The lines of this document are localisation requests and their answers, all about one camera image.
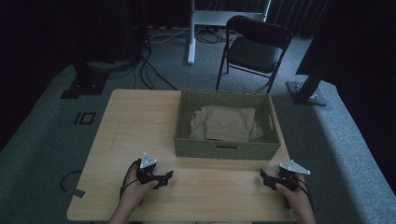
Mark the grey tape piece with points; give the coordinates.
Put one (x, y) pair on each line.
(78, 193)

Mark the khaki pants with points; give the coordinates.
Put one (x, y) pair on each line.
(227, 123)

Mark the black folding chair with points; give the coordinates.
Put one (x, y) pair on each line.
(253, 51)

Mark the person's right hand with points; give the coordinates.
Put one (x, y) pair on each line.
(299, 200)

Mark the dark curtain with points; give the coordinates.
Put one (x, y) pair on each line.
(299, 15)

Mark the person's left hand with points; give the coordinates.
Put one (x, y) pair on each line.
(134, 193)

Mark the green woven basket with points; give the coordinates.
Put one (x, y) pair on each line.
(227, 151)

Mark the black stand with bolted base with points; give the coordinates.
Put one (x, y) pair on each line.
(306, 93)

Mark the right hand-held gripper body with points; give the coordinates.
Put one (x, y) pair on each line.
(288, 180)

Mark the black stand with square base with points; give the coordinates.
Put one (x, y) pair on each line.
(85, 82)

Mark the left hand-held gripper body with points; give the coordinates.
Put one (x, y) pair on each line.
(146, 174)

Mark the white desk frame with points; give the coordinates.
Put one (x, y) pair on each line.
(192, 46)

